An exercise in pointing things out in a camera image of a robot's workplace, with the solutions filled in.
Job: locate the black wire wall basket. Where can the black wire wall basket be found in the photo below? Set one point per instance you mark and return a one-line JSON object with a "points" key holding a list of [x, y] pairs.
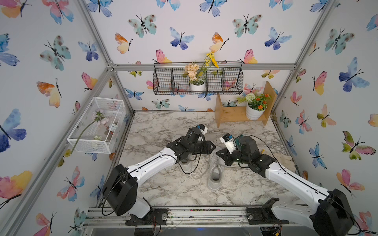
{"points": [[175, 79]]}

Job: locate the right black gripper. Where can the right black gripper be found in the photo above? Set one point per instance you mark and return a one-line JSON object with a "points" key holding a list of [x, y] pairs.
{"points": [[224, 151]]}

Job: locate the white wire mesh basket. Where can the white wire mesh basket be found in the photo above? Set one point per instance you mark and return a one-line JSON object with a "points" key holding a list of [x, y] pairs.
{"points": [[98, 127]]}

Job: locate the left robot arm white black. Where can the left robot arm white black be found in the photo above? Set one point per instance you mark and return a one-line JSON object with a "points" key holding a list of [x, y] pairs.
{"points": [[121, 188]]}

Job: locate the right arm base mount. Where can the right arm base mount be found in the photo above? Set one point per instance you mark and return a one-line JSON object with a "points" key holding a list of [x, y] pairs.
{"points": [[261, 215]]}

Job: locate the white pot orange flowers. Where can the white pot orange flowers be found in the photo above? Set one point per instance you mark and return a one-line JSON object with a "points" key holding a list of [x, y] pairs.
{"points": [[256, 104]]}

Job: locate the wooden shelf stand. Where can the wooden shelf stand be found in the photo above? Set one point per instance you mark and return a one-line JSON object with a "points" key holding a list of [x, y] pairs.
{"points": [[240, 114]]}

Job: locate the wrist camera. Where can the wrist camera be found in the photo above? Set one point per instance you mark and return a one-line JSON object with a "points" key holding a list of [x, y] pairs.
{"points": [[228, 141], [203, 129]]}

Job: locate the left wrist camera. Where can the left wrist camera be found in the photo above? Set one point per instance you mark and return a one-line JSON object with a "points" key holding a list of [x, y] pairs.
{"points": [[203, 129]]}

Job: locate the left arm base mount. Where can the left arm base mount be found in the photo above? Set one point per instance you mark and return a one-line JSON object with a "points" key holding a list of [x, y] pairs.
{"points": [[147, 216]]}

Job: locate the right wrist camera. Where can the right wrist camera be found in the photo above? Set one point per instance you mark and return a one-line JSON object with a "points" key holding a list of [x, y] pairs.
{"points": [[228, 141]]}

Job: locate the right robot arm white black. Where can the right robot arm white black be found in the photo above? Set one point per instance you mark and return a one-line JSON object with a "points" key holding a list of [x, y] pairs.
{"points": [[326, 212]]}

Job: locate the white sneaker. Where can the white sneaker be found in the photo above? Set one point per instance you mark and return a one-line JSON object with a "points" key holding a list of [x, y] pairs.
{"points": [[187, 165], [216, 169]]}

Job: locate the white pot peach flowers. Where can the white pot peach flowers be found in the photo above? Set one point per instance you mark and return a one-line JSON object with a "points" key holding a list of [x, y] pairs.
{"points": [[197, 74]]}

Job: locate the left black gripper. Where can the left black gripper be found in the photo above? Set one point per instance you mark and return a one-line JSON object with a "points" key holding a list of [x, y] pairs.
{"points": [[208, 143]]}

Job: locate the aluminium front rail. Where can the aluminium front rail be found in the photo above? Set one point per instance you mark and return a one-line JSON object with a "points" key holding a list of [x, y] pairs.
{"points": [[190, 221]]}

